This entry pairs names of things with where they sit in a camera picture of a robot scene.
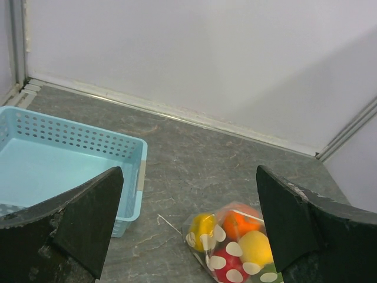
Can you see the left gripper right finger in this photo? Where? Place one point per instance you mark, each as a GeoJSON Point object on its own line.
{"type": "Point", "coordinates": [314, 238]}

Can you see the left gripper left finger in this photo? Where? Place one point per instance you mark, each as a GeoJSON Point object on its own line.
{"type": "Point", "coordinates": [64, 238]}

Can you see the green yellow mango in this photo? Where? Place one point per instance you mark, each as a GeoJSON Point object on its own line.
{"type": "Point", "coordinates": [268, 274]}

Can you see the small yellow fruit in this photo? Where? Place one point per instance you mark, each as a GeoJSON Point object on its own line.
{"type": "Point", "coordinates": [256, 248]}

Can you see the clear zip top bag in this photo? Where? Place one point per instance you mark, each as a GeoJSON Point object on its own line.
{"type": "Point", "coordinates": [222, 241]}

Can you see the red apple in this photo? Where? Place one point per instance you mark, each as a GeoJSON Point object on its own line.
{"type": "Point", "coordinates": [226, 267]}

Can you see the yellow orange round fruit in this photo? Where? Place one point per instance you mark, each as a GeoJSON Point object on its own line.
{"type": "Point", "coordinates": [200, 235]}

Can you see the light blue plastic basket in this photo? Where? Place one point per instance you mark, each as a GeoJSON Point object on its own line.
{"type": "Point", "coordinates": [43, 156]}

